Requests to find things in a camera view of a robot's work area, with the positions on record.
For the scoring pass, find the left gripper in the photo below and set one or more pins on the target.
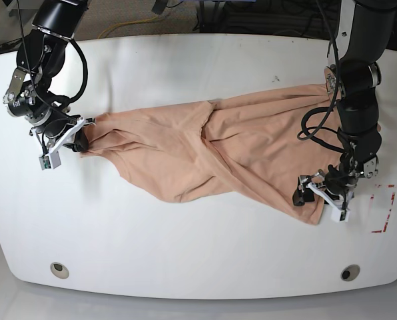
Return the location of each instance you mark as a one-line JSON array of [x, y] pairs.
[[339, 183]]

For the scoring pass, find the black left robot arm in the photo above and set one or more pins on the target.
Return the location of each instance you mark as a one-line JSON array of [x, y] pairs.
[[349, 125]]

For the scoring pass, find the table grommet hole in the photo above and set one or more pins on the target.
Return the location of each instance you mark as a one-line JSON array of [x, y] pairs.
[[350, 273], [59, 270]]

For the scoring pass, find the red tape rectangle marking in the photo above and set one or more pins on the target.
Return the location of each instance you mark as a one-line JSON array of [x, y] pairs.
[[380, 208]]

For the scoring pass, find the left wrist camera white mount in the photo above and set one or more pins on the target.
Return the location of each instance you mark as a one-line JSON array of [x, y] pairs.
[[340, 209]]

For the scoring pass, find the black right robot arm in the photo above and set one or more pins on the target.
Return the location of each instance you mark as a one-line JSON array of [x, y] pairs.
[[39, 59]]

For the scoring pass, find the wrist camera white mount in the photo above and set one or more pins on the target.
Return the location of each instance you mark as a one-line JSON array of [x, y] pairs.
[[49, 157], [340, 209]]

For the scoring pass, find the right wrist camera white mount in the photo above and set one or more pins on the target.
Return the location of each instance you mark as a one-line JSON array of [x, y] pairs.
[[49, 157]]

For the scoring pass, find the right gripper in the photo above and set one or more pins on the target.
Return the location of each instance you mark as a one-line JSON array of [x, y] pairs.
[[50, 132]]

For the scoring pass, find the peach T-shirt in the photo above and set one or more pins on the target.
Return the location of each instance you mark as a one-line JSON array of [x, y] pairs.
[[248, 144]]

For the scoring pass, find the right table grommet hole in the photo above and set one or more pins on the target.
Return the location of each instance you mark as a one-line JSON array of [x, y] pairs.
[[350, 273]]

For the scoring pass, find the left table grommet hole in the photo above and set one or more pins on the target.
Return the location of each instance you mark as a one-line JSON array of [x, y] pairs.
[[59, 270]]

